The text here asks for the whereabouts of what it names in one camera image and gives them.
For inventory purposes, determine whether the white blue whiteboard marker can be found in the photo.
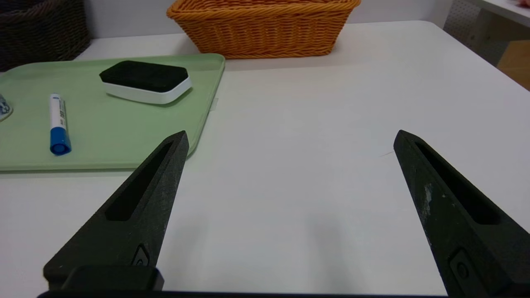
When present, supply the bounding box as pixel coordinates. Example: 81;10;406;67
49;94;72;156

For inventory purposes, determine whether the orange wicker basket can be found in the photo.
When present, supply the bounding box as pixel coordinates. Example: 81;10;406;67
167;0;361;59

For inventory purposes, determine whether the grey perforated bin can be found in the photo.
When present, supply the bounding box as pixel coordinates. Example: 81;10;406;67
443;0;508;66

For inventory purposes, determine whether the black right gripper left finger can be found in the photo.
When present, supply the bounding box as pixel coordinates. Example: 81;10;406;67
43;131;190;289

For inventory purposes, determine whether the dark brown wicker basket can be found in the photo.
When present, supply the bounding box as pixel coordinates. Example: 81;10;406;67
0;0;92;72

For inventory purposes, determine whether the white side table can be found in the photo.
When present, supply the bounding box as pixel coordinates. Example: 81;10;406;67
476;0;530;28

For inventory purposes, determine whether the small gold-lid food can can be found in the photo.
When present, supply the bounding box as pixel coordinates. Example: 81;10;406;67
0;94;13;122

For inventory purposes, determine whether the light green plastic tray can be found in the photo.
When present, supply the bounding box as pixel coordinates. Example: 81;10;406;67
0;53;225;172

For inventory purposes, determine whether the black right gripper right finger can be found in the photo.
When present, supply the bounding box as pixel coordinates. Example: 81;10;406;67
393;130;530;298

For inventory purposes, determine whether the black white whiteboard eraser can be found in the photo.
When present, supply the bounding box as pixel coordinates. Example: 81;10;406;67
99;60;192;105

